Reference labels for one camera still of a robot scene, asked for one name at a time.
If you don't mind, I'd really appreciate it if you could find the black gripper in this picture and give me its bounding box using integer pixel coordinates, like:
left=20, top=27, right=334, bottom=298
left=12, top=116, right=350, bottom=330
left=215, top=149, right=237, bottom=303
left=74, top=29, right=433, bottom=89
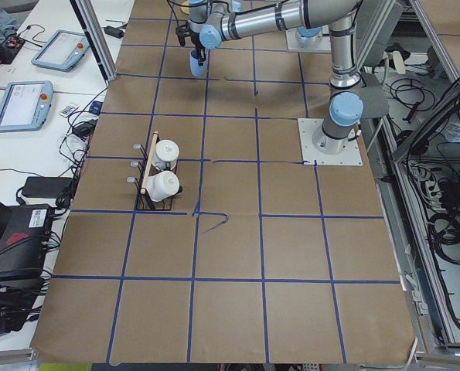
left=175, top=0, right=210, bottom=65

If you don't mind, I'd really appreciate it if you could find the blue cup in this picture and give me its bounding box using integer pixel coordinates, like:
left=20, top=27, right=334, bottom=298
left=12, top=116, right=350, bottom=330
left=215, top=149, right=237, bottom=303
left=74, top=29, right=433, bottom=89
left=189, top=49, right=207, bottom=77

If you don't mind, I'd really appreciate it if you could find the upper white mug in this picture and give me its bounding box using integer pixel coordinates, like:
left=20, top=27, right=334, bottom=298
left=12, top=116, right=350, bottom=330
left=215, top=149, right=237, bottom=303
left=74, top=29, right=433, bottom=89
left=152, top=139, right=179, bottom=171

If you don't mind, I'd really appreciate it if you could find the upper teach pendant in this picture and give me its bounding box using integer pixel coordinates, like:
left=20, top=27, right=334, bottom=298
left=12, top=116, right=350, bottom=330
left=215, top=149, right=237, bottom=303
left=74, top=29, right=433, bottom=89
left=31, top=29, right=90, bottom=72

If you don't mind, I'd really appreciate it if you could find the teach pendant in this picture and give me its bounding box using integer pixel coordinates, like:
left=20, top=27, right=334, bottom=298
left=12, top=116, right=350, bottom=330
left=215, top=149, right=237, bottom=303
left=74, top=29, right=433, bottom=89
left=31, top=29, right=90, bottom=72
left=0, top=80, right=54, bottom=132

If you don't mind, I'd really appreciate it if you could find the lower white smiley mug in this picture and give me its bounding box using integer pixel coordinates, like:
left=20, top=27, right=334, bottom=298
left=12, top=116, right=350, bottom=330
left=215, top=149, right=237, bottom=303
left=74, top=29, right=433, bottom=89
left=146, top=171, right=180, bottom=202

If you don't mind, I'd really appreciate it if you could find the small remote control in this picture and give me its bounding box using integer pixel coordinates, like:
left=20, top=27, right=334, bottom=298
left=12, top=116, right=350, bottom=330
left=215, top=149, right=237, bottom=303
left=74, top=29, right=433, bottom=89
left=59, top=102, right=80, bottom=118

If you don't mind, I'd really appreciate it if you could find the lower teach pendant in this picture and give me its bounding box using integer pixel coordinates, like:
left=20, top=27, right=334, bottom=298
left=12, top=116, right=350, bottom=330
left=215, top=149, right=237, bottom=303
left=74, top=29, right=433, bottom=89
left=0, top=80, right=54, bottom=132

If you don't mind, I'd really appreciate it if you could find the black power adapter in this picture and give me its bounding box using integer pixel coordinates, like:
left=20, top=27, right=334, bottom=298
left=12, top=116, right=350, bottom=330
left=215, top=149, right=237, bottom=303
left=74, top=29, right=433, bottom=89
left=15, top=176, right=72, bottom=205

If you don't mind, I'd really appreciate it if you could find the black computer box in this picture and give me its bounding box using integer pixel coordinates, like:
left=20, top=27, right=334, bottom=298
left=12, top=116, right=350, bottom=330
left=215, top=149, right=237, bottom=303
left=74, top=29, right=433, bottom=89
left=0, top=202, right=54, bottom=281

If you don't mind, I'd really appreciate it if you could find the aluminium frame post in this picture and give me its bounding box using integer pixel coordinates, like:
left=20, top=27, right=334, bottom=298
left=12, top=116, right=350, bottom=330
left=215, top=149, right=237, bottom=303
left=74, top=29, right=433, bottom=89
left=70, top=0, right=118, bottom=82

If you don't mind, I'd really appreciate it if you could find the black wire mug rack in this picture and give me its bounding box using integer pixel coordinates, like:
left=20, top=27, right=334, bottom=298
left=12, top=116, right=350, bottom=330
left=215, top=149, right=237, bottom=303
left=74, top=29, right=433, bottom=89
left=126, top=131, right=183, bottom=212

